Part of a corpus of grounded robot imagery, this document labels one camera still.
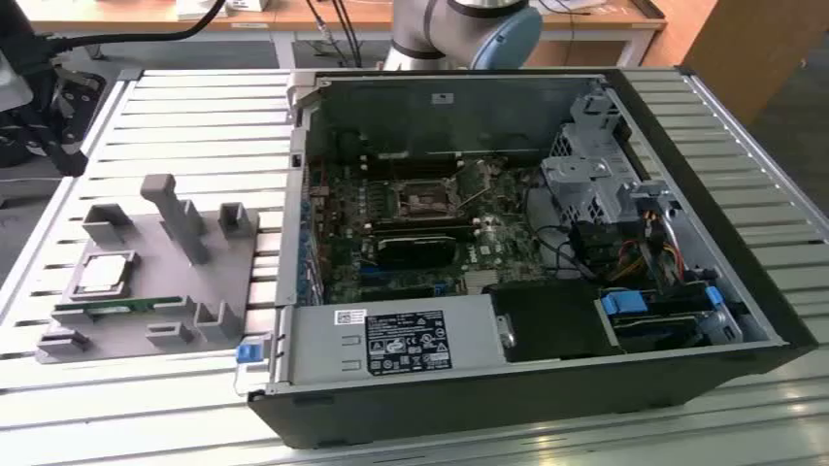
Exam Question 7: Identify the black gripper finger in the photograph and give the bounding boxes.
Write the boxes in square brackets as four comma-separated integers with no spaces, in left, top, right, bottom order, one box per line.
[40,67,105,178]

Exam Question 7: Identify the silver CPU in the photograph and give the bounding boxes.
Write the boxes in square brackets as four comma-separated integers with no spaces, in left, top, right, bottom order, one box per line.
[76,254,131,292]

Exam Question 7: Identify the black RAM slot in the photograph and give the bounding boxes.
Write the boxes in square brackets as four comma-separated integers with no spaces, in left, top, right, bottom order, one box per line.
[386,153,462,182]
[370,219,472,240]

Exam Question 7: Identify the CPU socket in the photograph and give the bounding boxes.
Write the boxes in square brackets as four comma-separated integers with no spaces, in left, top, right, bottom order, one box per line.
[395,180,466,223]

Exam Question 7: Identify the grey parts rack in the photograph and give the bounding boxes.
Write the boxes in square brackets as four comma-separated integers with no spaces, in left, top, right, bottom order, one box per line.
[35,173,262,365]

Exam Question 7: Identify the green RAM stick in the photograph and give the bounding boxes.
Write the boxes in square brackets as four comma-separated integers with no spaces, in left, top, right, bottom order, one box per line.
[87,296,184,316]

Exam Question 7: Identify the white device on desk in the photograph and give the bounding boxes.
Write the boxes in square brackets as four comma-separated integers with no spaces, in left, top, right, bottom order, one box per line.
[173,0,229,20]

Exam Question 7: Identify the wooden desk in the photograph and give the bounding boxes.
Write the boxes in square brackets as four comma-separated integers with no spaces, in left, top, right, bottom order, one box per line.
[19,0,669,69]

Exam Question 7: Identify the blue case latch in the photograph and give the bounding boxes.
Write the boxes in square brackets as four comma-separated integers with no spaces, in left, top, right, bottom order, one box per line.
[235,341,271,365]

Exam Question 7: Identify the white barcode sticker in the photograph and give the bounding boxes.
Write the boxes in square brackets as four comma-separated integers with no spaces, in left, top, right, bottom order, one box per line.
[331,307,370,328]

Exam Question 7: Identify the grey power supply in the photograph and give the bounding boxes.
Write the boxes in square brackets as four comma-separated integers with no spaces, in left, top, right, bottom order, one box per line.
[275,304,507,385]

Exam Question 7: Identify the black graphics card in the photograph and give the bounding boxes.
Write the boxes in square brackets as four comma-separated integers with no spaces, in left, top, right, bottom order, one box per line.
[372,234,459,269]

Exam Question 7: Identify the thin metal locking lever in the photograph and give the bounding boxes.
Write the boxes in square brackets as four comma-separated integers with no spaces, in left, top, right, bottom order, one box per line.
[459,184,496,210]

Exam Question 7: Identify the black power supply label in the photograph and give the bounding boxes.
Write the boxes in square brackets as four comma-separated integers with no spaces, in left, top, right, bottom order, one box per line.
[364,310,456,378]

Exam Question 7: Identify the green motherboard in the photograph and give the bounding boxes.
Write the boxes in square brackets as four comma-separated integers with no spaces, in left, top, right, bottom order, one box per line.
[302,153,559,308]

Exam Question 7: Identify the grey metal drive cage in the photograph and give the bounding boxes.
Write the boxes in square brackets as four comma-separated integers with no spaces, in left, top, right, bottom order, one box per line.
[539,90,650,230]

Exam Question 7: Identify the black drive bay cover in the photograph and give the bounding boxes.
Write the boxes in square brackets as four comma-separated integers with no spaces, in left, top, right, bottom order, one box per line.
[486,280,625,364]

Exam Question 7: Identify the black open PC case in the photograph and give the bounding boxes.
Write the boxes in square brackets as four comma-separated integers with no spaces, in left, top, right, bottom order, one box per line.
[244,67,818,450]

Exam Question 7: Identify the blue disk carrier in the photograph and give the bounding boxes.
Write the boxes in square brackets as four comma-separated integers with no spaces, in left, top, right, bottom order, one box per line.
[598,287,649,319]

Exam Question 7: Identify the brown wooden cabinet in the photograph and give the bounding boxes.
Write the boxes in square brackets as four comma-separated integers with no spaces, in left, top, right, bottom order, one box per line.
[677,0,829,128]

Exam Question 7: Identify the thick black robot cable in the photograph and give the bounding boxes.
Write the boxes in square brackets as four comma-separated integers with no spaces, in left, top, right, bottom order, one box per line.
[35,0,229,55]

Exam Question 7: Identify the thin black hanging cables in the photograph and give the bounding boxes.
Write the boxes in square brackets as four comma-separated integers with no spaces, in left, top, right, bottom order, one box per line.
[303,0,368,68]

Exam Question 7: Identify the thin black board wire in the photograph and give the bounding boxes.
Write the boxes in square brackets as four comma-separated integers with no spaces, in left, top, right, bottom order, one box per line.
[522,186,589,285]

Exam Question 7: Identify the coloured wire bundle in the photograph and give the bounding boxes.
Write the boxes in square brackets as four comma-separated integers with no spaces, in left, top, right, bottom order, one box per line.
[613,208,685,283]

